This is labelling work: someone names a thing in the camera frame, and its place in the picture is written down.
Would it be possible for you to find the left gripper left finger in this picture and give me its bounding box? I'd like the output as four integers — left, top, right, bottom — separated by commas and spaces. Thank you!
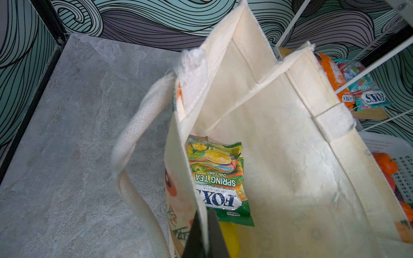
182, 212, 205, 258

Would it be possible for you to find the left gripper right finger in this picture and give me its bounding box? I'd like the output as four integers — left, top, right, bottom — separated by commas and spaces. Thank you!
207, 209, 230, 258

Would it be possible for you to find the single yellow banana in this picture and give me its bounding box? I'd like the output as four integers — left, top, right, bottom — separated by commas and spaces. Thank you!
219, 221, 240, 258

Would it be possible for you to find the yellow green Fox's candy bag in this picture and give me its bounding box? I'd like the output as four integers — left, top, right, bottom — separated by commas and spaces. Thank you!
187, 137, 254, 227

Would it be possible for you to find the cream canvas grocery bag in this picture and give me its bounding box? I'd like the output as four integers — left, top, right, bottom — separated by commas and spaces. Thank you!
111, 1, 413, 258

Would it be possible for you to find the orange snack bag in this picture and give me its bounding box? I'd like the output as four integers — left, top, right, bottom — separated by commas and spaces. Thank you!
314, 52, 355, 110

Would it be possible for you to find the teal Fox's candy bag lower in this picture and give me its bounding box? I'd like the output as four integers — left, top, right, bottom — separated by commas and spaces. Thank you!
334, 59, 391, 111

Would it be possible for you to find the red tomato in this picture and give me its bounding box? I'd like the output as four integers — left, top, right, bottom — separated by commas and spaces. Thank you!
383, 172, 396, 192

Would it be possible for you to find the orange fruit in white basket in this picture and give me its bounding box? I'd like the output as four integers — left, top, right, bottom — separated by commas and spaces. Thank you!
373, 153, 399, 175

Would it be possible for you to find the white plastic basket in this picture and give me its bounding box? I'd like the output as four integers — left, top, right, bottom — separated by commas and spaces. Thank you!
359, 132, 413, 205

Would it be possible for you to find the orange small pumpkin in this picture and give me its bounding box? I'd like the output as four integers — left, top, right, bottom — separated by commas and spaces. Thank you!
400, 202, 413, 223

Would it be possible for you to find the white wooden two-tier shelf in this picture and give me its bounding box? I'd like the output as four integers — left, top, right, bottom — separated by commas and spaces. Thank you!
256, 1, 413, 140

